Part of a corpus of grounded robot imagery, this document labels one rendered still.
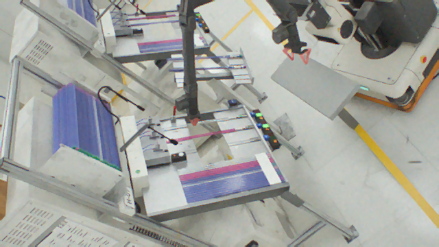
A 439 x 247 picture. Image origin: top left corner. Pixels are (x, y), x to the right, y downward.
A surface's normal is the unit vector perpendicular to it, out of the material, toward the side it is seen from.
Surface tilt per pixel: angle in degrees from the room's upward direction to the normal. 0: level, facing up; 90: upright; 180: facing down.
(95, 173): 90
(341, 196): 0
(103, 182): 90
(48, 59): 90
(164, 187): 43
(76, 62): 90
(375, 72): 0
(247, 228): 0
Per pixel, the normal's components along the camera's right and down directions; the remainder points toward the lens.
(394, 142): -0.64, -0.45
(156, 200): 0.03, -0.77
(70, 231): 0.32, 0.56
